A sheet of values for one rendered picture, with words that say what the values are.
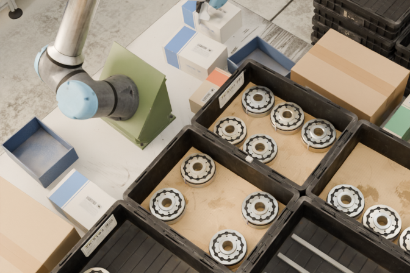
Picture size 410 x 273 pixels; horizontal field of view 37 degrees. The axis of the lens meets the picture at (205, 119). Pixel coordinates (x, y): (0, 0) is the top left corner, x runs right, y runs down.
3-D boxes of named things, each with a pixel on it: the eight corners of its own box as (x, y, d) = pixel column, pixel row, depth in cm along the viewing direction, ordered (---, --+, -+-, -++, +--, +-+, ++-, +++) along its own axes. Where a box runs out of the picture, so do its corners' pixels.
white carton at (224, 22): (182, 21, 236) (179, 4, 228) (202, 3, 240) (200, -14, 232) (221, 45, 227) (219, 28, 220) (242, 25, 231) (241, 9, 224)
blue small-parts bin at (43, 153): (8, 155, 209) (0, 144, 203) (41, 126, 214) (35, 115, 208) (45, 189, 200) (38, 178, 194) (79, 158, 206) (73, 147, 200)
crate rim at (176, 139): (121, 200, 172) (119, 196, 170) (188, 126, 184) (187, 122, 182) (236, 284, 156) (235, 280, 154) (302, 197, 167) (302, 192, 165)
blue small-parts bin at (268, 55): (227, 70, 220) (226, 58, 214) (257, 47, 225) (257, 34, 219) (267, 102, 211) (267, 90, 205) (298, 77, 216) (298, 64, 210)
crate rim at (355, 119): (188, 126, 184) (188, 122, 182) (248, 61, 195) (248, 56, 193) (302, 197, 167) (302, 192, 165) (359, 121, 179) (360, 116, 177)
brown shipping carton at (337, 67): (289, 98, 211) (290, 69, 198) (327, 58, 219) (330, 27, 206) (364, 144, 198) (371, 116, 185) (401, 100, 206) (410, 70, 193)
